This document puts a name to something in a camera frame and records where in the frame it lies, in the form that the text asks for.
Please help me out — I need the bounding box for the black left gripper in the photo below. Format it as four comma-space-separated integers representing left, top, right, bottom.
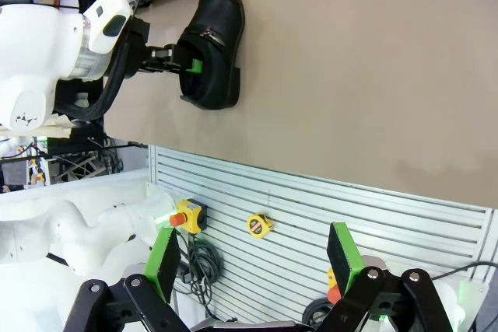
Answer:
124, 16, 204, 77

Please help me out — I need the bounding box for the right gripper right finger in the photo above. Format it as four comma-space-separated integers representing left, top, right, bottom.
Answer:
310, 222, 464, 332

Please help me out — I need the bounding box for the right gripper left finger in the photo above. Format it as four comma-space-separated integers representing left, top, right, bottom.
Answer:
64, 226, 191, 332

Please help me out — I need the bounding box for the black leather dress shoe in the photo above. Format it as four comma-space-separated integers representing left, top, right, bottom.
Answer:
177, 0, 246, 111

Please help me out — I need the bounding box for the yellow emergency stop box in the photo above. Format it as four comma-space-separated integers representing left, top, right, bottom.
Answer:
168, 198, 208, 235
325, 267, 353, 306

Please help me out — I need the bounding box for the yellow tape measure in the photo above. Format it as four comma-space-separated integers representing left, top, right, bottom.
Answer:
246, 211, 274, 240

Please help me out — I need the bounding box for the cluttered equipment shelf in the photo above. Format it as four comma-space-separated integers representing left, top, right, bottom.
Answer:
0, 135, 149, 189

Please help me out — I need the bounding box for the black cable coil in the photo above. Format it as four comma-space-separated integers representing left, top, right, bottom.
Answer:
179, 235, 226, 320
302, 295, 336, 327

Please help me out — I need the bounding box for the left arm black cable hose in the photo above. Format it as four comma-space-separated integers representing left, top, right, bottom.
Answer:
53, 30, 135, 122

